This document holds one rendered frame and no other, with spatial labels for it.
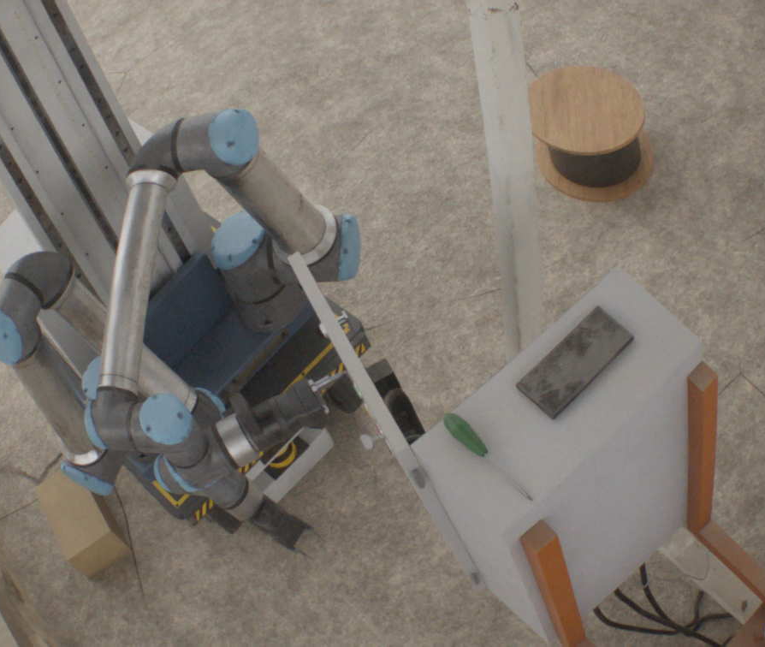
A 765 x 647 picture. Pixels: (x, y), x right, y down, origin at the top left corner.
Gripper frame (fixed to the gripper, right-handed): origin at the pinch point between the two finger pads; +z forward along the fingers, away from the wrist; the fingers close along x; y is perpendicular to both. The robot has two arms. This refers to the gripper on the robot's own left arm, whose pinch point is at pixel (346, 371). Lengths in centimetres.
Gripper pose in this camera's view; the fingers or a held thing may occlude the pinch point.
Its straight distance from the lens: 206.6
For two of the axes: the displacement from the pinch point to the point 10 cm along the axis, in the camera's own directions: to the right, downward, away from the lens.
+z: 8.7, -4.8, 0.5
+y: 2.5, 5.5, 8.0
